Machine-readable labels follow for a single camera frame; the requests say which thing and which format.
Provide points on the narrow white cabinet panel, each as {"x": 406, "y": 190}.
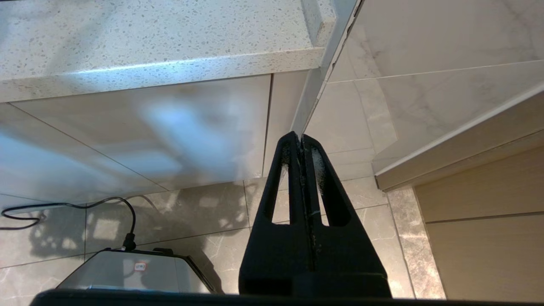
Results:
{"x": 282, "y": 119}

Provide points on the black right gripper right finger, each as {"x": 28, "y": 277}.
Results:
{"x": 348, "y": 263}

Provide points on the gray robot base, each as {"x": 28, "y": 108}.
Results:
{"x": 127, "y": 272}

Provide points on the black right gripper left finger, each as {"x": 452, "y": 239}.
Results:
{"x": 276, "y": 263}

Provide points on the light wooden cabinet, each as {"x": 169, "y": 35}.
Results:
{"x": 488, "y": 238}

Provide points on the white base cabinet door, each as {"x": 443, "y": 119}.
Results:
{"x": 127, "y": 140}

